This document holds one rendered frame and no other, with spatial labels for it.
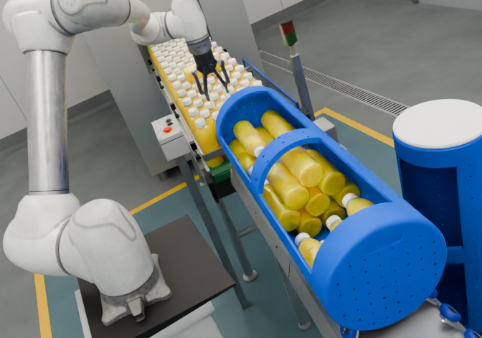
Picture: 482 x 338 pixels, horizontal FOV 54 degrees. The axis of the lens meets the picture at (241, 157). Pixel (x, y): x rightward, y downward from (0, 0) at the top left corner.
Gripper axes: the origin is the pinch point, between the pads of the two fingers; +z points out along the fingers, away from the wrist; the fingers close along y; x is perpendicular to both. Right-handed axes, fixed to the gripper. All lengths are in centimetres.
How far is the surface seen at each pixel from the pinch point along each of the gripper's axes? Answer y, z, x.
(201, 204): -23.5, 43.4, 0.0
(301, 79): 41.4, 15.0, 17.9
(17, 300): -156, 113, 91
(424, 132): 47, 10, -64
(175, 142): -22.9, 6.7, -8.0
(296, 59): 41.4, 5.0, 17.9
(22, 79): -147, 48, 376
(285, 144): 3, -10, -70
